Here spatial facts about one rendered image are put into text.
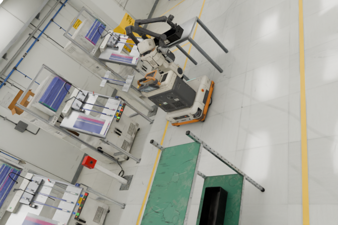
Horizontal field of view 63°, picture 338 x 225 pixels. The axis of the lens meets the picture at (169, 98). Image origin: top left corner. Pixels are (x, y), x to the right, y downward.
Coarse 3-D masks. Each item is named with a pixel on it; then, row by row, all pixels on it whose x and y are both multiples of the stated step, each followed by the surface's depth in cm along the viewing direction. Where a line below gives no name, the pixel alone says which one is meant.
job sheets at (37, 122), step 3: (33, 120) 419; (36, 120) 417; (39, 120) 415; (36, 123) 426; (39, 123) 422; (42, 123) 420; (39, 126) 433; (42, 126) 429; (45, 126) 426; (48, 126) 423; (45, 129) 437; (48, 129) 434; (51, 129) 430; (57, 132) 434; (63, 135) 438
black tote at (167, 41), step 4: (180, 28) 382; (164, 32) 402; (168, 32) 399; (172, 32) 397; (176, 32) 375; (180, 32) 380; (168, 36) 406; (172, 36) 379; (176, 36) 377; (180, 36) 379; (156, 40) 421; (168, 40) 388; (172, 40) 386; (176, 40) 384; (156, 44) 403; (168, 44) 395
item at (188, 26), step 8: (184, 24) 416; (192, 24) 395; (200, 24) 408; (184, 32) 399; (208, 32) 416; (184, 40) 387; (192, 40) 384; (216, 40) 424; (200, 48) 393; (224, 48) 434; (208, 56) 402; (216, 64) 411
